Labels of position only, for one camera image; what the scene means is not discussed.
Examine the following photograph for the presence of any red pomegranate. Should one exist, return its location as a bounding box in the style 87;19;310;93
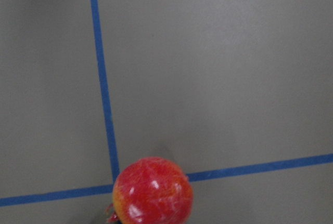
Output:
106;157;194;223

